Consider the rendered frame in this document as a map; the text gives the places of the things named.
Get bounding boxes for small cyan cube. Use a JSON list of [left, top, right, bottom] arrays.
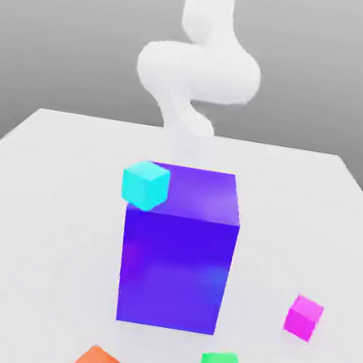
[[117, 156, 174, 215]]

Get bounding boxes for small magenta cube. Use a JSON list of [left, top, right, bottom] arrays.
[[281, 292, 326, 345]]

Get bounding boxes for large purple box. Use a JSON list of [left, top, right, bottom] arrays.
[[108, 157, 248, 338]]

